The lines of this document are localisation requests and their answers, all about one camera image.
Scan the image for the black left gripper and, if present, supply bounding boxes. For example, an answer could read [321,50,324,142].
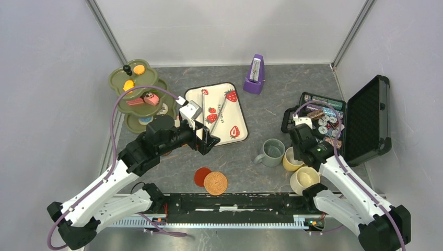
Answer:
[158,117,220,155]

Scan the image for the yellow ceramic mug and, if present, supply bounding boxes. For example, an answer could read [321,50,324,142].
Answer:
[282,147,305,172]

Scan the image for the strawberry print serving tray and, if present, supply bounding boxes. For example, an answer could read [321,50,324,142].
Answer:
[185,82,249,146]

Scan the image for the cream ceramic mug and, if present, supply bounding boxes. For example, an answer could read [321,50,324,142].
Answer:
[290,167,321,195]

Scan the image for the grey ceramic mug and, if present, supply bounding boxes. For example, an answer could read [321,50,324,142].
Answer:
[253,139,286,167]

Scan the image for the red round coaster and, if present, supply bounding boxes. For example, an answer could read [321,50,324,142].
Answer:
[194,167,212,187]

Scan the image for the white chocolate drizzle donut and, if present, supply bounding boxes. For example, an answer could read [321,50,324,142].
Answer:
[155,103,169,116]

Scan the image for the woven round coaster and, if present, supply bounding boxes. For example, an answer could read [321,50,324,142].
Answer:
[204,172,228,196]

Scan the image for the blue frosted donut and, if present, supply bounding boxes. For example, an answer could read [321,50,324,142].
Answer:
[138,117,153,126]

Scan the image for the pink cake slice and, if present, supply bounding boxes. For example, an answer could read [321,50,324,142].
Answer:
[126,98,145,106]

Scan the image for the round orange biscuit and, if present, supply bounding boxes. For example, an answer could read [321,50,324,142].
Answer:
[133,64,146,75]

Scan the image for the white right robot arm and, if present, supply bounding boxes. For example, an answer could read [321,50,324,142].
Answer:
[289,124,411,250]

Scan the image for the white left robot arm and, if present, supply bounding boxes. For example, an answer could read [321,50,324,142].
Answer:
[47,115,220,250]

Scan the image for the open black case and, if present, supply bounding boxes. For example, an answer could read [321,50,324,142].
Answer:
[281,75,392,167]

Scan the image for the purple metronome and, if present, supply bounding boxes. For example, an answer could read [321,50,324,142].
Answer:
[243,54,265,95]

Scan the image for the green tiered dessert stand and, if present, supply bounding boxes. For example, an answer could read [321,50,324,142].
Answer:
[108,59,177,133]

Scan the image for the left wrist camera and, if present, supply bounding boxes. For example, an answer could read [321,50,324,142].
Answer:
[176,96,203,122]

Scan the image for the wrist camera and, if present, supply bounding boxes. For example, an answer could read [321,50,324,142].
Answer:
[293,114,313,129]
[176,96,203,122]

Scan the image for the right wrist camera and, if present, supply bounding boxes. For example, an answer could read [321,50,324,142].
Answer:
[293,114,313,129]

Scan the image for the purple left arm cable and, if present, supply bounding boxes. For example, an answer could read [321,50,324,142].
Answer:
[46,85,189,251]

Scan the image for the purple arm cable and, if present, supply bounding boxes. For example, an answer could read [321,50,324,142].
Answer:
[46,85,189,251]
[292,100,407,251]

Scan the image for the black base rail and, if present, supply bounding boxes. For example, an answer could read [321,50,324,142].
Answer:
[147,192,322,224]

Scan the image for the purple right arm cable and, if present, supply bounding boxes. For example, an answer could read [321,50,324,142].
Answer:
[292,100,407,251]

